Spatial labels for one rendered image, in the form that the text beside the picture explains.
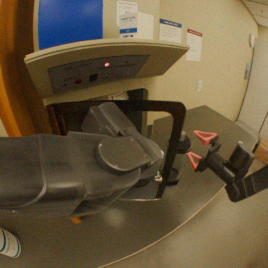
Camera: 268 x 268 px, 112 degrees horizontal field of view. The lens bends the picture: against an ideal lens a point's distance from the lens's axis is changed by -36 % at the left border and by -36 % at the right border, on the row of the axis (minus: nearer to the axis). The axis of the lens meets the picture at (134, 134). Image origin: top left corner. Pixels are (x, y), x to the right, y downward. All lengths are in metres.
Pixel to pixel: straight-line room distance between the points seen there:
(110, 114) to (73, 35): 0.13
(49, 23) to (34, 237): 0.70
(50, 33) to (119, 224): 0.60
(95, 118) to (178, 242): 1.50
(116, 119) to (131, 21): 0.19
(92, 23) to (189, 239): 1.67
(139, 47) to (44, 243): 0.71
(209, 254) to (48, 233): 1.48
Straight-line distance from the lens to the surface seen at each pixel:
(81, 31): 0.23
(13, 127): 0.28
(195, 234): 1.66
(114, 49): 0.24
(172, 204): 0.63
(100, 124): 0.18
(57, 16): 0.23
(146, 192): 0.27
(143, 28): 0.30
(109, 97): 0.40
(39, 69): 0.24
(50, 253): 0.64
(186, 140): 0.54
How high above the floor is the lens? 1.50
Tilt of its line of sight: 37 degrees down
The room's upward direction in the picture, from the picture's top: 1 degrees clockwise
